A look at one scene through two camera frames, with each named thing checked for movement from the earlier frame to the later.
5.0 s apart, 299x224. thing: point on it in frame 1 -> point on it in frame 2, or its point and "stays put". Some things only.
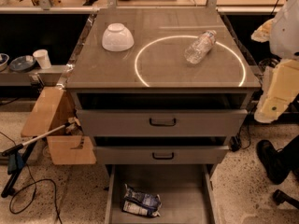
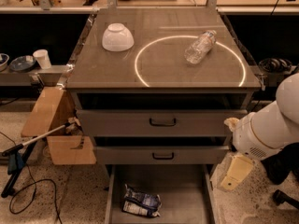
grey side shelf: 34,77 stays put
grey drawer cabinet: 162,87 stays put
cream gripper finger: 263,33 -> 232,122
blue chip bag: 141,203 stays put
